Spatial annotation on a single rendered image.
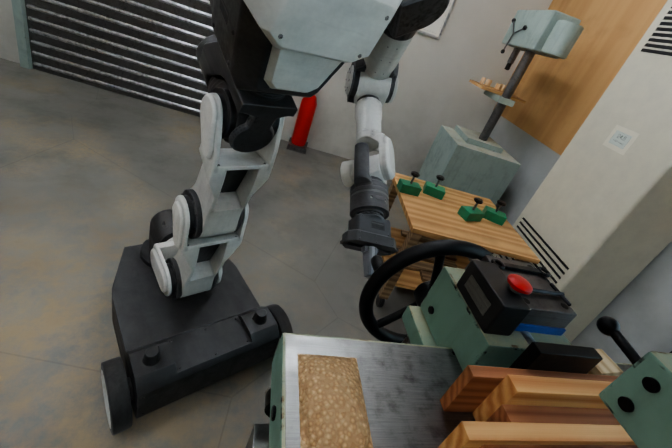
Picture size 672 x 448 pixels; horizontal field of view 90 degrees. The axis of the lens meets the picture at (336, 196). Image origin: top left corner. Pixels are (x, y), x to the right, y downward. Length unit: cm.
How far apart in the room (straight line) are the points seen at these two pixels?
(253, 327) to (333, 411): 95
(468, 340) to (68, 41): 366
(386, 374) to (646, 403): 23
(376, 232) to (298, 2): 44
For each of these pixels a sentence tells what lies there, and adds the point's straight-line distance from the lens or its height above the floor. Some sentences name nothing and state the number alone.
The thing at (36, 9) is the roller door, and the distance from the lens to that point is 388.
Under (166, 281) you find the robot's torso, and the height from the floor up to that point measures 31.
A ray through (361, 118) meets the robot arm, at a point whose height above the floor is 101.
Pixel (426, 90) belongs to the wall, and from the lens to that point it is 329.
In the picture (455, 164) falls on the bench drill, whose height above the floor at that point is 57.
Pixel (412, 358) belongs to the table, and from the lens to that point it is 47.
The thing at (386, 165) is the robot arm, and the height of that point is 97.
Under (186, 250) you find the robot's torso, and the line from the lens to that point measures 106.
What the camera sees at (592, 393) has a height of 97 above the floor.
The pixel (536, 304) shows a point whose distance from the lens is 51.
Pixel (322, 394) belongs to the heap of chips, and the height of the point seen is 92.
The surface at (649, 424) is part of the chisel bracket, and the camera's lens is 43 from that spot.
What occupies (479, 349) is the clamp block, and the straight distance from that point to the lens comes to 48.
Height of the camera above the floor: 123
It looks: 28 degrees down
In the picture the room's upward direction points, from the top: 20 degrees clockwise
